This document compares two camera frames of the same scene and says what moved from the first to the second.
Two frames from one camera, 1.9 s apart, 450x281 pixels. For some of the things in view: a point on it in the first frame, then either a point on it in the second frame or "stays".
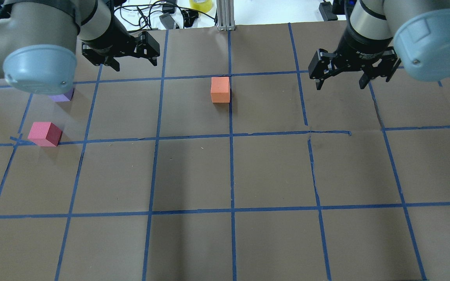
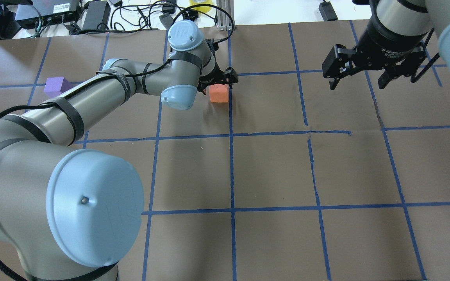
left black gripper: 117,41 -> 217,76
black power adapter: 326,10 stays
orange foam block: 220,89 stays
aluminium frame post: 225,12 stays
